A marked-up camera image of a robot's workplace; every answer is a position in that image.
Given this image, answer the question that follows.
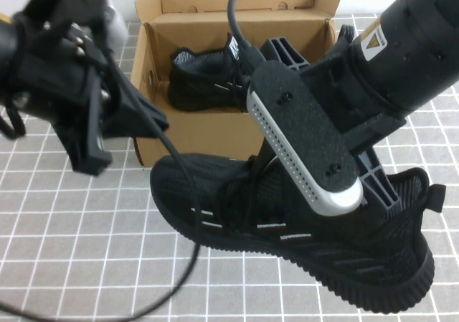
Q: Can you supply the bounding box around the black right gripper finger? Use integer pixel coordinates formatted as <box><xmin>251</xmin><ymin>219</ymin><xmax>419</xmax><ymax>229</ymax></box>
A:
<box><xmin>250</xmin><ymin>37</ymin><xmax>311</xmax><ymax>179</ymax></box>
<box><xmin>356</xmin><ymin>146</ymin><xmax>399</xmax><ymax>212</ymax></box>

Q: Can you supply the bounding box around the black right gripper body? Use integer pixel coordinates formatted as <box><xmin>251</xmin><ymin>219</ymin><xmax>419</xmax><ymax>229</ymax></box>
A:
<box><xmin>301</xmin><ymin>45</ymin><xmax>408</xmax><ymax>157</ymax></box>

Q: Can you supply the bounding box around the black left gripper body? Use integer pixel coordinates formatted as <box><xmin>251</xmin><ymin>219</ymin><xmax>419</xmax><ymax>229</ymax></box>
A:
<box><xmin>10</xmin><ymin>9</ymin><xmax>108</xmax><ymax>122</ymax></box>

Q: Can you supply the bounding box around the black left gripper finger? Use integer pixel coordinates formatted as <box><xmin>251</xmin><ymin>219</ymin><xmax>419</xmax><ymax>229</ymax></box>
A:
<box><xmin>53</xmin><ymin>70</ymin><xmax>113</xmax><ymax>176</ymax></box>
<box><xmin>102</xmin><ymin>67</ymin><xmax>172</xmax><ymax>140</ymax></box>

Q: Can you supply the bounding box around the black knit sneaker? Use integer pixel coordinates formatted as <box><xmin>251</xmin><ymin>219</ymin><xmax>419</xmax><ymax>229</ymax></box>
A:
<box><xmin>148</xmin><ymin>152</ymin><xmax>448</xmax><ymax>316</ymax></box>
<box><xmin>167</xmin><ymin>32</ymin><xmax>259</xmax><ymax>114</ymax></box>

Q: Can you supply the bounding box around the brown cardboard shoe box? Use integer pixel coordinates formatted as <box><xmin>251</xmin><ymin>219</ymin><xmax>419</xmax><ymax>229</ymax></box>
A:
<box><xmin>131</xmin><ymin>0</ymin><xmax>344</xmax><ymax>168</ymax></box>

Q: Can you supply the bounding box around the black left camera cable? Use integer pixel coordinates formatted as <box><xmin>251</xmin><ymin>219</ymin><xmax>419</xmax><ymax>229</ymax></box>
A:
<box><xmin>89</xmin><ymin>45</ymin><xmax>204</xmax><ymax>322</ymax></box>

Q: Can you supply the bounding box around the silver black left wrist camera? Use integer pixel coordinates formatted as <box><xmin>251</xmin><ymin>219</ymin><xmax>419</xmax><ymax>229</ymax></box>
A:
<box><xmin>46</xmin><ymin>0</ymin><xmax>129</xmax><ymax>52</ymax></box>

